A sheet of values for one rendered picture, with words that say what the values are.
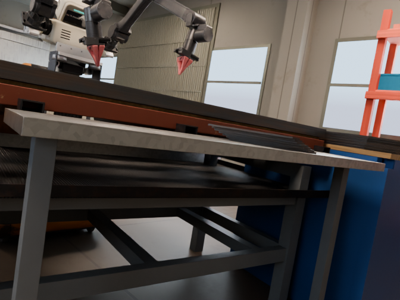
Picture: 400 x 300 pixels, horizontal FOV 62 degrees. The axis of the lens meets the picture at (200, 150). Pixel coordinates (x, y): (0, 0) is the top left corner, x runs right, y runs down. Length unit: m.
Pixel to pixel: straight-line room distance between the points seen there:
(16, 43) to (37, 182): 8.15
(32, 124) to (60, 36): 1.50
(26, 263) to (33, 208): 0.11
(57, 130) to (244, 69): 4.82
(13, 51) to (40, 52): 0.57
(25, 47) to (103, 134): 8.27
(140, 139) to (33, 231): 0.28
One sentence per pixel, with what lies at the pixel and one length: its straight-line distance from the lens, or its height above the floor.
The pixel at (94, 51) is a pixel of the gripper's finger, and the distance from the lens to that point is 1.30.
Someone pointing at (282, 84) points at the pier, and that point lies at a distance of 4.57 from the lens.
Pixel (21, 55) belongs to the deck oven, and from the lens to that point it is 8.81.
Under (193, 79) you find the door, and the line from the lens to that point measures 6.01.
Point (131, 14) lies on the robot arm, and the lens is 2.00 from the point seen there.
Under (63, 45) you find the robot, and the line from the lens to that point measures 2.03.
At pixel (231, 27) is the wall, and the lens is 5.76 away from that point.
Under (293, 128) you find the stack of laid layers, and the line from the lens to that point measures 1.44.
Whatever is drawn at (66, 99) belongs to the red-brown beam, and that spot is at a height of 0.79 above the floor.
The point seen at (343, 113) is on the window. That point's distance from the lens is 4.39.
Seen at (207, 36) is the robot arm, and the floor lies 1.15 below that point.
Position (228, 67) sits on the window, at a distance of 5.54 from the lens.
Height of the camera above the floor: 0.78
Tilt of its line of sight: 4 degrees down
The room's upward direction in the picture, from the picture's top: 9 degrees clockwise
